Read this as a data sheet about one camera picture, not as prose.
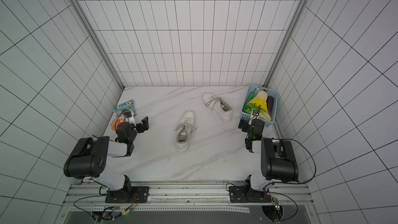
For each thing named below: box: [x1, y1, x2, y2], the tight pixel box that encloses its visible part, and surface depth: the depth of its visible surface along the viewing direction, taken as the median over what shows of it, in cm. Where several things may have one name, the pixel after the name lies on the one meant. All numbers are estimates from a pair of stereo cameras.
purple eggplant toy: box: [266, 95, 275, 117], surface depth 107 cm
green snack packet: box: [114, 99, 137, 118], surface depth 106 cm
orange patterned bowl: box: [110, 115, 127, 132], surface depth 97 cm
